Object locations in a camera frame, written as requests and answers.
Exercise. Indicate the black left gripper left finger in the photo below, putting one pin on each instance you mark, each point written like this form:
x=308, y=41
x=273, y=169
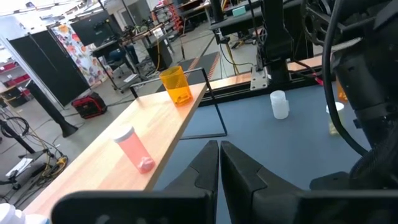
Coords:
x=205, y=168

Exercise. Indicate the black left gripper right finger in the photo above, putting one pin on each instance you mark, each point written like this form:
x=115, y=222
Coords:
x=242, y=180

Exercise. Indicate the pink vial with white cap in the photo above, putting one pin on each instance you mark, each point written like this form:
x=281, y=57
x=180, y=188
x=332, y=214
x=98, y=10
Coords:
x=133, y=149

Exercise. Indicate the plain white plastic pill bottle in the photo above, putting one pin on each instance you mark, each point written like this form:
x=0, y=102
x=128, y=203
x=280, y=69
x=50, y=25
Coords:
x=279, y=105

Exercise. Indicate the pale yellow vial white cap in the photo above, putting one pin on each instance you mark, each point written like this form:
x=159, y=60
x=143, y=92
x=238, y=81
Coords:
x=339, y=109

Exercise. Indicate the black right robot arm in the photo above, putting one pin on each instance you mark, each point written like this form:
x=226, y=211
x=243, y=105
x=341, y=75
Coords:
x=373, y=77

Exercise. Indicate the blue-grey table mat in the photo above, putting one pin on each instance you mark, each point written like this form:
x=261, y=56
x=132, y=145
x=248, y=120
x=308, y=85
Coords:
x=264, y=149

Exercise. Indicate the red tag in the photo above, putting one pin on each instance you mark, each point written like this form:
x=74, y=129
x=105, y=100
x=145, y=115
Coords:
x=317, y=81

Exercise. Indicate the red and black tool bag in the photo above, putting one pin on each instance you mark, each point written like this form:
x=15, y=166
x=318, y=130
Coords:
x=89, y=105

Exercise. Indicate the red storage rack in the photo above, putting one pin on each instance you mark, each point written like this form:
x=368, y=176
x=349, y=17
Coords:
x=174, y=17

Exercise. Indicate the small teal box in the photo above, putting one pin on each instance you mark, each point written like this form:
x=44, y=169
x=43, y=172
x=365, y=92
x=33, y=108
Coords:
x=238, y=12

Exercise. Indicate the black pole with cone base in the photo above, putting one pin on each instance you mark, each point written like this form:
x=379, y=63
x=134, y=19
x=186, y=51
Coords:
x=51, y=109

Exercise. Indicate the floral patterned cloth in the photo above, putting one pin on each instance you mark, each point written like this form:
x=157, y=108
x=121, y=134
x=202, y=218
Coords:
x=79, y=53

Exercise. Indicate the black television on stand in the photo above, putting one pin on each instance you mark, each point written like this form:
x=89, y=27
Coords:
x=90, y=28

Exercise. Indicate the black partition panel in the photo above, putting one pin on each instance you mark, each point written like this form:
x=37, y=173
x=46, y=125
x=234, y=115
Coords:
x=46, y=68

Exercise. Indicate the wooden shelf with black frame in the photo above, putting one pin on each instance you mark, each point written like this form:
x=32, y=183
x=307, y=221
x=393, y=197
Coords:
x=149, y=124

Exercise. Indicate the black aluminium table frame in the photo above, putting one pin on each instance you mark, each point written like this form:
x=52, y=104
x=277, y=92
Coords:
x=236, y=93

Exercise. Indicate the silver mounting bracket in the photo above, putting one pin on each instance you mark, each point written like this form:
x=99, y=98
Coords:
x=259, y=77

